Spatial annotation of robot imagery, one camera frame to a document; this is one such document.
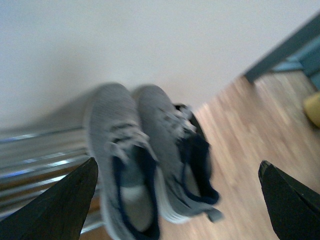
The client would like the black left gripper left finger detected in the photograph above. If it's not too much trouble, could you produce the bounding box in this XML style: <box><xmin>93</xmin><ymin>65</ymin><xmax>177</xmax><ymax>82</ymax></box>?
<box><xmin>0</xmin><ymin>157</ymin><xmax>98</xmax><ymax>240</ymax></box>

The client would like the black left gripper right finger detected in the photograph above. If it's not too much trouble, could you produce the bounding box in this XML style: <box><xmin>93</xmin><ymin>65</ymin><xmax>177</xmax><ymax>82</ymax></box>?
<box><xmin>258</xmin><ymin>160</ymin><xmax>320</xmax><ymax>240</ymax></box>

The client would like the grey knit sneaker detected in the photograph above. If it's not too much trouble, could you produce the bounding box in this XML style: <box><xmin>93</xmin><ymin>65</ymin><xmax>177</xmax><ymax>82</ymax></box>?
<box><xmin>133</xmin><ymin>84</ymin><xmax>223</xmax><ymax>224</ymax></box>
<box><xmin>85</xmin><ymin>83</ymin><xmax>160</xmax><ymax>240</ymax></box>

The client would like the black metal shoe rack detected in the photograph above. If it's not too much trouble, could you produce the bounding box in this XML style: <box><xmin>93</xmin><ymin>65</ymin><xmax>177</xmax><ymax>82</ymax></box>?
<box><xmin>0</xmin><ymin>127</ymin><xmax>89</xmax><ymax>220</ymax></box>

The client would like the yellow object at edge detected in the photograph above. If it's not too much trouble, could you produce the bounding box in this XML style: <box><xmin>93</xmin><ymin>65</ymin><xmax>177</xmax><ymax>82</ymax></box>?
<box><xmin>303</xmin><ymin>91</ymin><xmax>320</xmax><ymax>128</ymax></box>

